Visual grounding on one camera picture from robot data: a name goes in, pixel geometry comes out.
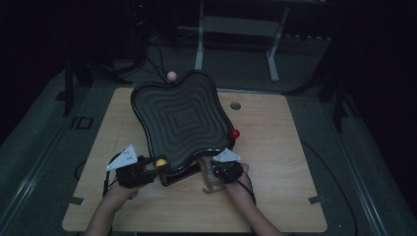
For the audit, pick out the black computer tower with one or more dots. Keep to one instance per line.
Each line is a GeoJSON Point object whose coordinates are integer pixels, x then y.
{"type": "Point", "coordinates": [141, 26]}

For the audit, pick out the black tripod stand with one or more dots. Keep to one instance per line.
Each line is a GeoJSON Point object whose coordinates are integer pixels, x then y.
{"type": "Point", "coordinates": [68, 95]}
{"type": "Point", "coordinates": [337, 108]}

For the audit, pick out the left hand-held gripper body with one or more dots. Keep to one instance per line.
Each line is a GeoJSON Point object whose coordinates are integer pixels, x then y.
{"type": "Point", "coordinates": [134, 173]}

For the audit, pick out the black wavy tray stand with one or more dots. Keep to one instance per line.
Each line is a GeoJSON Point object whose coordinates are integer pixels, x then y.
{"type": "Point", "coordinates": [183, 121]}

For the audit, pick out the white metal stand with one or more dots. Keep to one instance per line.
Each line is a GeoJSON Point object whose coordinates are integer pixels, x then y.
{"type": "Point", "coordinates": [199, 49]}

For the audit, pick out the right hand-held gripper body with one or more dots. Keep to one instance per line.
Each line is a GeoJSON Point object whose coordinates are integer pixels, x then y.
{"type": "Point", "coordinates": [227, 170]}

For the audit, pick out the black rectangular floor marker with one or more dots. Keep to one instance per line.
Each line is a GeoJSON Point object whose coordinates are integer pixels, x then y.
{"type": "Point", "coordinates": [77, 123]}

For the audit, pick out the round grey table grommet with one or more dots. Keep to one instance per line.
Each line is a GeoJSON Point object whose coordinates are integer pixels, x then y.
{"type": "Point", "coordinates": [235, 106]}

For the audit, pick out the person's left hand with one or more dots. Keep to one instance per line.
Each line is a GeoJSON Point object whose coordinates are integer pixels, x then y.
{"type": "Point", "coordinates": [123, 194]}

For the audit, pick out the person's right hand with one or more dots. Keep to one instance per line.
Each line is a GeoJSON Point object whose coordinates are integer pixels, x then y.
{"type": "Point", "coordinates": [241, 188]}

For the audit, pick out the beige fluffy cloth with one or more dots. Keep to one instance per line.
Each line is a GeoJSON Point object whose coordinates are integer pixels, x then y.
{"type": "Point", "coordinates": [207, 178]}

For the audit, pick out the grey tape strip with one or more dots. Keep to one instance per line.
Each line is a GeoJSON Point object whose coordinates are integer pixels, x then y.
{"type": "Point", "coordinates": [76, 201]}
{"type": "Point", "coordinates": [317, 199]}

